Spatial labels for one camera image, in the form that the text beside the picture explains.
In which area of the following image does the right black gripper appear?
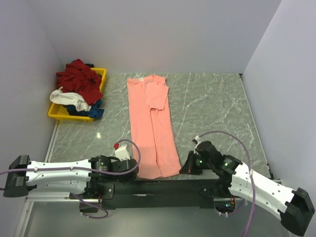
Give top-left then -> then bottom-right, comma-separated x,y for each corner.
179,151 -> 213,175

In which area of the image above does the pink t shirt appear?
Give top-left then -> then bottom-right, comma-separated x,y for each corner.
126,75 -> 181,179

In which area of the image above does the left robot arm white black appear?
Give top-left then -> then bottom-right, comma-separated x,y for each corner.
2,155 -> 139,198

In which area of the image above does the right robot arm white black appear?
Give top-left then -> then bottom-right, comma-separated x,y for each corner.
180,141 -> 316,237

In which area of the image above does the black base beam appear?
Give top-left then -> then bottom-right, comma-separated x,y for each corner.
79,179 -> 232,210

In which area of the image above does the blue t shirt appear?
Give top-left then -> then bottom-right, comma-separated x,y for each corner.
64,99 -> 104,119

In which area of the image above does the yellow plastic bin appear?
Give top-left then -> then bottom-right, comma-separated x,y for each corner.
47,68 -> 107,122

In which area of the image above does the white t shirt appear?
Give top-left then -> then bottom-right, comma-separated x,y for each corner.
50,87 -> 91,112

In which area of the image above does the red t shirt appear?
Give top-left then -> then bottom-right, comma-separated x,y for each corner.
56,59 -> 103,106

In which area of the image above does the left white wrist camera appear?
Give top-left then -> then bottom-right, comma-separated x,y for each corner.
114,143 -> 130,161

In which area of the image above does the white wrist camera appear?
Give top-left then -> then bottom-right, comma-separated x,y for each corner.
114,143 -> 130,161
192,135 -> 202,149

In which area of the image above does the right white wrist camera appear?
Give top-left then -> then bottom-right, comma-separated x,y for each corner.
192,135 -> 202,149

